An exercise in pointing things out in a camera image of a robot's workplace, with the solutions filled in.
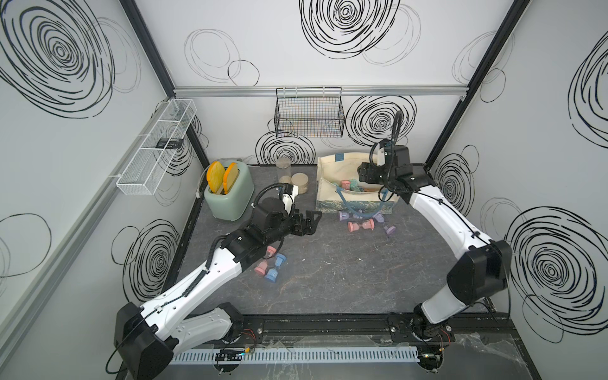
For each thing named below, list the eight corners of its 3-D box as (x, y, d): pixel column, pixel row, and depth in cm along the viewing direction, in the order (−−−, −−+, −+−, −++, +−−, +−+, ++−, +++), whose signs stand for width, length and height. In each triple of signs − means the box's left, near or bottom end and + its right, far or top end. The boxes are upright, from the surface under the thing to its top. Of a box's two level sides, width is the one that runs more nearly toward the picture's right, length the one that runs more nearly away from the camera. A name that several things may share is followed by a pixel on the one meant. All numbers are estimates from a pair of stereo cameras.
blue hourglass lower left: (265, 279, 85) (264, 276, 83) (277, 254, 92) (276, 251, 90) (275, 283, 85) (274, 280, 82) (286, 258, 91) (286, 255, 89)
